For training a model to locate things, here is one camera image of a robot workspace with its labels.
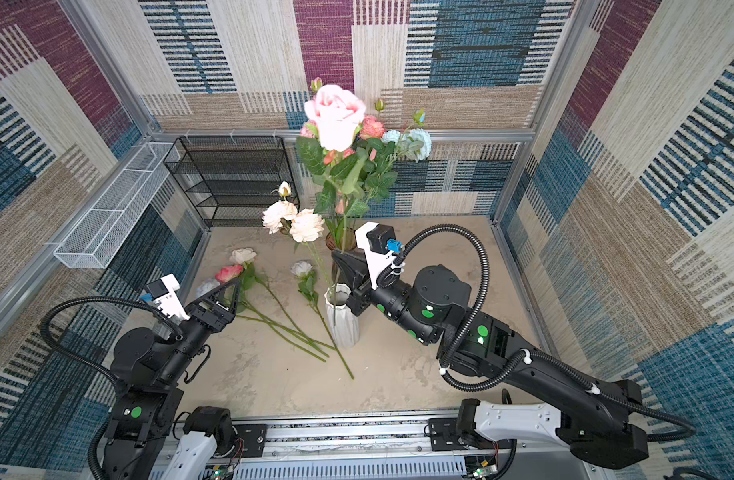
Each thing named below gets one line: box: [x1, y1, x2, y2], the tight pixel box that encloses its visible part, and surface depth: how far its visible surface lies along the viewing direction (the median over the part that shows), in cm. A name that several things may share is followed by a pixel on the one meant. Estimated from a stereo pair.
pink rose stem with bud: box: [360, 98, 386, 140], surface depth 80 cm
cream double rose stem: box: [262, 181, 334, 288], surface depth 65 cm
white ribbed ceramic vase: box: [324, 283, 360, 348], surface depth 78 cm
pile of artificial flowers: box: [196, 248, 337, 362], surface depth 97 cm
